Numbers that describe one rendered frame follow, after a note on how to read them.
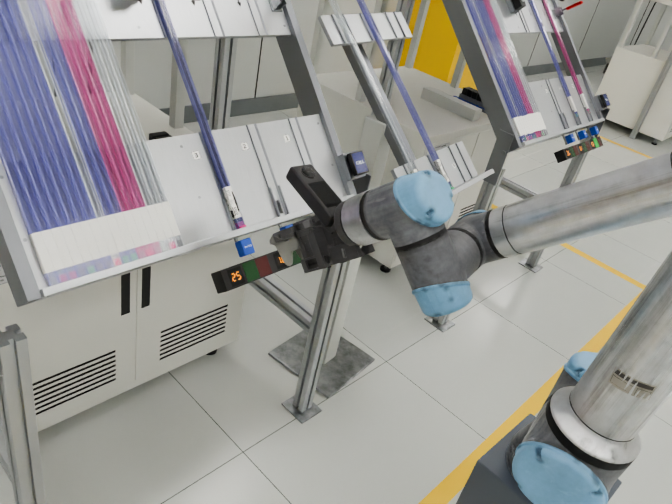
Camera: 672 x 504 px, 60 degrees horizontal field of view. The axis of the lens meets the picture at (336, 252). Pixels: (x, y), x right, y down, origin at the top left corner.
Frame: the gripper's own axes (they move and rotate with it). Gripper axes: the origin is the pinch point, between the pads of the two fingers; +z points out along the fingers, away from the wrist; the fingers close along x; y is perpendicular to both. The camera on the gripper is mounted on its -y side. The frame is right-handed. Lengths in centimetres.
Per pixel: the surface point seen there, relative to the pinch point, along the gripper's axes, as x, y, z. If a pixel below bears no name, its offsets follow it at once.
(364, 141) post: 51, -16, 18
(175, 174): -8.4, -15.9, 9.9
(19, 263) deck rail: -37.2, -7.9, 8.8
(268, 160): 12.1, -14.9, 9.6
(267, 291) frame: 32, 13, 53
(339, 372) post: 53, 46, 61
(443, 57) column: 295, -83, 139
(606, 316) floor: 174, 75, 30
